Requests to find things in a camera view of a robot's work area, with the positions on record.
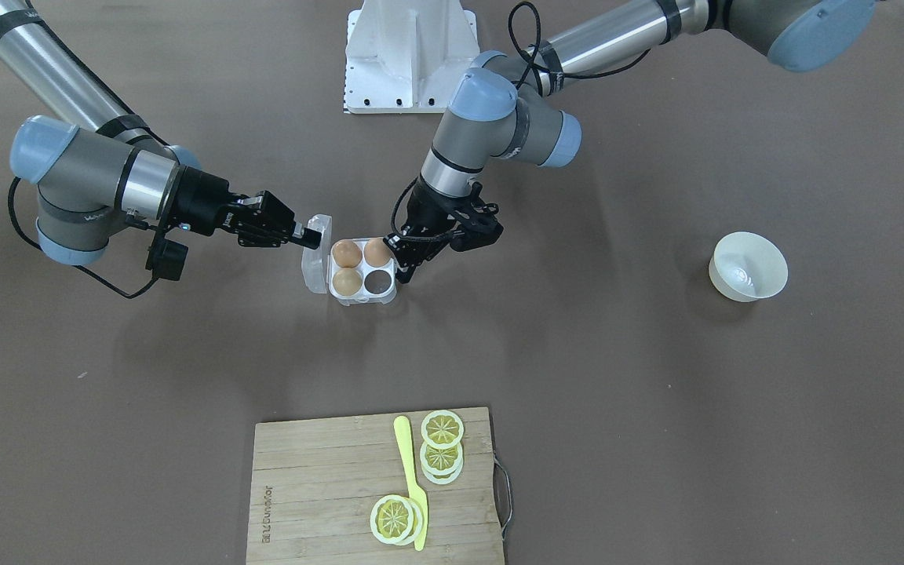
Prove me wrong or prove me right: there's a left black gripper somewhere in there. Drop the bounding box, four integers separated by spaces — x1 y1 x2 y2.
384 178 503 285

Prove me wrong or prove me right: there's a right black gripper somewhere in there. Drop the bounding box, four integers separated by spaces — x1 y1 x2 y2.
169 166 323 250

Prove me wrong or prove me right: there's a brown egg from bowl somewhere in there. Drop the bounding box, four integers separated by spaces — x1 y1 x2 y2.
363 237 392 268

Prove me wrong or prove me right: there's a clear plastic egg box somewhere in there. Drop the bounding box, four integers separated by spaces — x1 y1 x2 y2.
301 214 397 305

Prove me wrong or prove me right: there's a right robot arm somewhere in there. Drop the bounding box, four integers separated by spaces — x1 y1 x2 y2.
0 1 322 280

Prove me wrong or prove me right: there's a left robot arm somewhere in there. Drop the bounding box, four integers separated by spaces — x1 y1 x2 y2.
385 1 875 283

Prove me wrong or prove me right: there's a brown egg far cell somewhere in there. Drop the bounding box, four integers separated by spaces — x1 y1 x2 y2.
331 239 363 268

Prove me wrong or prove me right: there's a brown egg cell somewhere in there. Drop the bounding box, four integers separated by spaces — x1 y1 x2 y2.
331 239 363 268
331 268 363 297

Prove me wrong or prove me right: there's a brown egg near cell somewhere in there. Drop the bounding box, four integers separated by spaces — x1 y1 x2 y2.
331 268 363 297

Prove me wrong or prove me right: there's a lemon slice front pair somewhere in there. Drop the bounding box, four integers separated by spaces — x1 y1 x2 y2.
421 409 465 450

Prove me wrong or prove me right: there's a lemon slice pair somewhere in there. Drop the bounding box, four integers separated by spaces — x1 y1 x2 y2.
419 443 464 485
421 409 465 450

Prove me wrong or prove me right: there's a lemon slice back pair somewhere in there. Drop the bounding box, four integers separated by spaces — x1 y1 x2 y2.
419 443 464 485

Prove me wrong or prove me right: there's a yellow plastic knife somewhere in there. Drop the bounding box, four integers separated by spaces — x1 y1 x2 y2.
392 415 429 552

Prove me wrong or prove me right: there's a wooden cutting board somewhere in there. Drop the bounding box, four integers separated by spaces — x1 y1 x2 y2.
246 406 505 564

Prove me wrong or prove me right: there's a lemon slice by knife tip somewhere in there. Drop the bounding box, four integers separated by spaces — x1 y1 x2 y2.
369 494 424 546

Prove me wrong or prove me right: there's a white round bowl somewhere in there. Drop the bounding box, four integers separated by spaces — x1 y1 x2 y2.
708 231 789 303

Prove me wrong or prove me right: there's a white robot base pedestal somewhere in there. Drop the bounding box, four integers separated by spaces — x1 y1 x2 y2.
344 1 479 115

